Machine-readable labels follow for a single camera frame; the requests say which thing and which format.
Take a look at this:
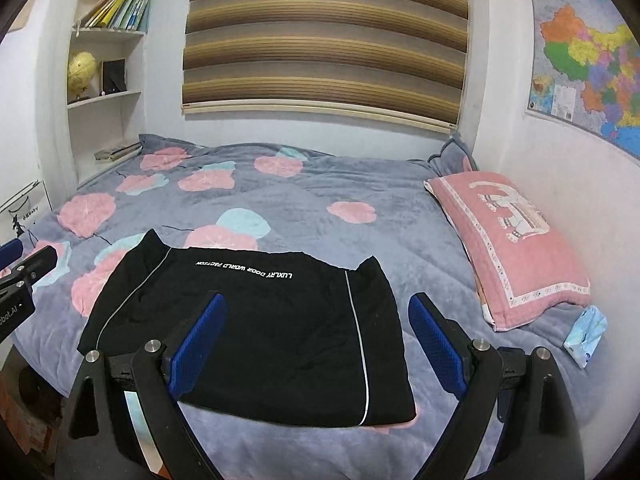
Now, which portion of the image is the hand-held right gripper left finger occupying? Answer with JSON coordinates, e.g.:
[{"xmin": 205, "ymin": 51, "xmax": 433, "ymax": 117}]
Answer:
[{"xmin": 54, "ymin": 293, "xmax": 228, "ymax": 480}]

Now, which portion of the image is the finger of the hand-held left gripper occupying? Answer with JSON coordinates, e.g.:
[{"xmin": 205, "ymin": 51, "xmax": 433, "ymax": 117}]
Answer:
[
  {"xmin": 0, "ymin": 246, "xmax": 59, "ymax": 303},
  {"xmin": 0, "ymin": 238, "xmax": 24, "ymax": 272}
]

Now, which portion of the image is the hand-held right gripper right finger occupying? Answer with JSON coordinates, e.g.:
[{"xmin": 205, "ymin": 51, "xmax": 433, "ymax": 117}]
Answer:
[{"xmin": 407, "ymin": 292, "xmax": 586, "ymax": 480}]

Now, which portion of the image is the black hoodie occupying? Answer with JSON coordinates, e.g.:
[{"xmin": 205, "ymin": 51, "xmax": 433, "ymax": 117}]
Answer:
[{"xmin": 77, "ymin": 229, "xmax": 418, "ymax": 428}]

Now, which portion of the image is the white paper bag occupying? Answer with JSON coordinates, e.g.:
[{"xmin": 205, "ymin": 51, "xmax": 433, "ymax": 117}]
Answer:
[{"xmin": 0, "ymin": 177, "xmax": 53, "ymax": 241}]

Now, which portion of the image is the cardboard box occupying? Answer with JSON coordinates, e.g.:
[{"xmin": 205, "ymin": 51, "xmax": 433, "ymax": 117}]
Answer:
[{"xmin": 0, "ymin": 370, "xmax": 66, "ymax": 461}]

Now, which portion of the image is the pink pillow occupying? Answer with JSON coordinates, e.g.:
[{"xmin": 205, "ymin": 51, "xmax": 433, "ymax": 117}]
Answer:
[{"xmin": 424, "ymin": 170, "xmax": 593, "ymax": 333}]

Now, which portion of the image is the small stack of books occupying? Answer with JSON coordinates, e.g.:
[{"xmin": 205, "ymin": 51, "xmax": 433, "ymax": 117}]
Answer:
[{"xmin": 94, "ymin": 142, "xmax": 143, "ymax": 162}]

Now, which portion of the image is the light blue tissue packet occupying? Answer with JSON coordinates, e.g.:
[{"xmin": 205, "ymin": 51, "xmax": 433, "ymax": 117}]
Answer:
[{"xmin": 562, "ymin": 305, "xmax": 608, "ymax": 371}]

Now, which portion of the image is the white bookshelf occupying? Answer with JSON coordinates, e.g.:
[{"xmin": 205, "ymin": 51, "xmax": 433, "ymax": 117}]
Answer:
[{"xmin": 65, "ymin": 0, "xmax": 168, "ymax": 186}]

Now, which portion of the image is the grey floral blanket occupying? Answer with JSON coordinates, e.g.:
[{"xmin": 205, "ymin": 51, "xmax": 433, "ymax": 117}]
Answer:
[{"xmin": 10, "ymin": 132, "xmax": 616, "ymax": 480}]

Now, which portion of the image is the grey pillow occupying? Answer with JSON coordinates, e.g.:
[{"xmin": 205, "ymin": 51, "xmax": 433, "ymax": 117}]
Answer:
[{"xmin": 427, "ymin": 132, "xmax": 481, "ymax": 178}]

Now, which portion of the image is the yellow globe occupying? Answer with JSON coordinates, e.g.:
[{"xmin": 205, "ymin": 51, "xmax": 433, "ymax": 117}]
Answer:
[{"xmin": 67, "ymin": 51, "xmax": 98, "ymax": 101}]

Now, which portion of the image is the row of colourful books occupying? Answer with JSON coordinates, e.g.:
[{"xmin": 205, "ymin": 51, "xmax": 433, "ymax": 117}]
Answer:
[{"xmin": 82, "ymin": 0, "xmax": 153, "ymax": 31}]

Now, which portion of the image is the brown striped window blind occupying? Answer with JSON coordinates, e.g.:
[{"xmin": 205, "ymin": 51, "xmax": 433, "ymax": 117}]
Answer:
[{"xmin": 180, "ymin": 0, "xmax": 473, "ymax": 135}]

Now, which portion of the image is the colourful wall map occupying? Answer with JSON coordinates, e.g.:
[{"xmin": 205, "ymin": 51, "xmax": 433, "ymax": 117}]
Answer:
[{"xmin": 524, "ymin": 0, "xmax": 640, "ymax": 161}]

